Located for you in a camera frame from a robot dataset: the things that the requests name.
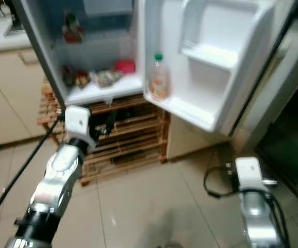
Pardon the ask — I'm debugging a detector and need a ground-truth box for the white fridge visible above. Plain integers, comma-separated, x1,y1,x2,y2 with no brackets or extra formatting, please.
12,0,145,107

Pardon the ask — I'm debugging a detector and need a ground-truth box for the white fridge door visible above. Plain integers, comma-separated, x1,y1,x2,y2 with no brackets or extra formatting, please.
139,0,298,136

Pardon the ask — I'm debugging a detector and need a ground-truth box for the wooden slatted rack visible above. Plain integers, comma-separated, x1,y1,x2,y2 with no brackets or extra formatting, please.
37,77,171,185

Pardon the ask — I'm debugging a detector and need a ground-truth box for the clear food bag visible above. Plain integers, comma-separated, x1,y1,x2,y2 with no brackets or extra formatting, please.
91,69,124,88

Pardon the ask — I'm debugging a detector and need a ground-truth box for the dark food bag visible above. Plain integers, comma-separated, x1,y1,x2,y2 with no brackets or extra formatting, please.
63,66,91,89

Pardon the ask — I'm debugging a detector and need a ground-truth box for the red plastic container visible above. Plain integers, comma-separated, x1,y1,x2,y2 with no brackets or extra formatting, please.
114,59,136,74

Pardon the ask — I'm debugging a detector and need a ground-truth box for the clear bottle orange label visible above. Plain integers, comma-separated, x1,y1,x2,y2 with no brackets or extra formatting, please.
147,52,171,101

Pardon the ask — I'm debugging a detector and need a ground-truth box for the red sauce bottle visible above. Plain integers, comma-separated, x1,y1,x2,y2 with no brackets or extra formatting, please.
62,10,84,44

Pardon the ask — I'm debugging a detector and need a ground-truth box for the dark glass appliance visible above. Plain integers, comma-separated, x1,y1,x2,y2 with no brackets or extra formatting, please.
255,96,298,196

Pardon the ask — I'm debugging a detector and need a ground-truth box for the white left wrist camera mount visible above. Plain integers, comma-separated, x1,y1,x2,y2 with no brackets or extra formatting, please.
64,105,97,153

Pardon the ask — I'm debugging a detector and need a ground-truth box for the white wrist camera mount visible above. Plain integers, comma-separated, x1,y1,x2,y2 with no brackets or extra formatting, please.
235,157,278,195
64,105,97,153

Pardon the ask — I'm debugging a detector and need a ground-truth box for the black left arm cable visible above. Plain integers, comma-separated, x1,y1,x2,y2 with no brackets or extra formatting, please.
0,115,68,236

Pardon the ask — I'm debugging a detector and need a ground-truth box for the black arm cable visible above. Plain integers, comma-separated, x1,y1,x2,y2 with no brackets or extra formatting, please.
203,163,239,198
0,115,68,236

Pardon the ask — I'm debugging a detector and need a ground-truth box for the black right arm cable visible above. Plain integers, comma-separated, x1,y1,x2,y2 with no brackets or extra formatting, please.
203,163,239,198

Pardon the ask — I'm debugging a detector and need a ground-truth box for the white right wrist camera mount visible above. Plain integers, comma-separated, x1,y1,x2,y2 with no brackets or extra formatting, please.
235,157,278,195

